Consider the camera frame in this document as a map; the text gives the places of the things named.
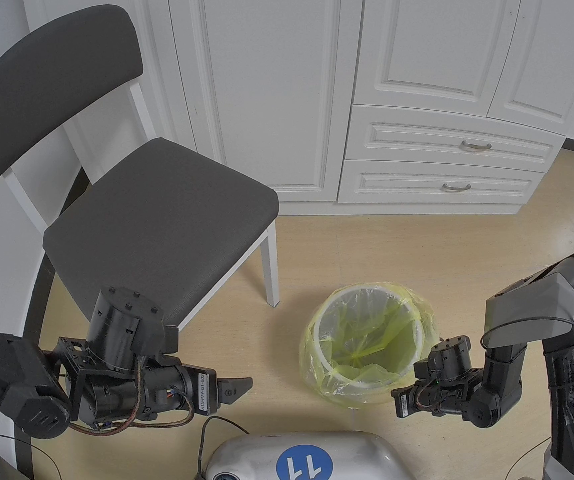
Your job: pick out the white wardrobe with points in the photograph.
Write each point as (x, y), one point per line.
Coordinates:
(267, 68)

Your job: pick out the grey padded white chair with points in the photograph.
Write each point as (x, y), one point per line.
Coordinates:
(166, 218)

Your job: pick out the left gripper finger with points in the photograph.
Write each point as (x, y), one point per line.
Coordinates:
(234, 399)

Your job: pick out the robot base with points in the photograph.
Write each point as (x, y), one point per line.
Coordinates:
(267, 453)

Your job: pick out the white trash bin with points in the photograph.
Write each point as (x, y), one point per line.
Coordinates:
(347, 318)

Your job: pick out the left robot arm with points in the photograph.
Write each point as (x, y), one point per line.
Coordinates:
(121, 328)

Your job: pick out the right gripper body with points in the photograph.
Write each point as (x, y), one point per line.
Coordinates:
(427, 398)

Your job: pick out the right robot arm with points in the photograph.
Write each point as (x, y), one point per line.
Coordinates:
(567, 318)

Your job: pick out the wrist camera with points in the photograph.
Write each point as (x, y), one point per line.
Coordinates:
(170, 340)
(423, 369)

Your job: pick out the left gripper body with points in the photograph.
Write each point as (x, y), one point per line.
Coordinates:
(182, 388)

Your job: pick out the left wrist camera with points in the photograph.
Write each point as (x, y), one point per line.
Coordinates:
(170, 340)

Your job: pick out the yellow plastic bag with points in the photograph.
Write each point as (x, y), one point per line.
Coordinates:
(367, 348)

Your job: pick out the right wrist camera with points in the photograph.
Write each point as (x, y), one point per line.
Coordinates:
(423, 369)

